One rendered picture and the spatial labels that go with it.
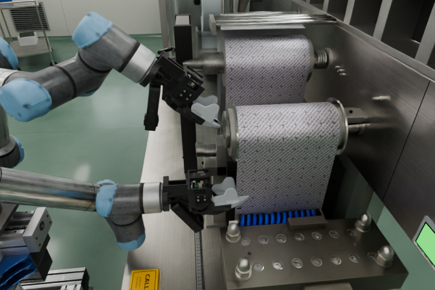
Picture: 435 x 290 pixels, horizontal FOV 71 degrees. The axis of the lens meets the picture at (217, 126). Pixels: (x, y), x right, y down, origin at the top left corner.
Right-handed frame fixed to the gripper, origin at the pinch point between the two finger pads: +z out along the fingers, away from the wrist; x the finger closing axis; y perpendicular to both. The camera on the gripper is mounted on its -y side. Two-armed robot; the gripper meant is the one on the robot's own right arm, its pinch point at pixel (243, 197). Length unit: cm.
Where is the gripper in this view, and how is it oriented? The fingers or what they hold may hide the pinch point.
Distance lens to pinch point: 79.8
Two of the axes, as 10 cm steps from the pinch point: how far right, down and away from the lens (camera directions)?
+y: 0.0, -8.5, -5.3
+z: 10.0, -0.5, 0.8
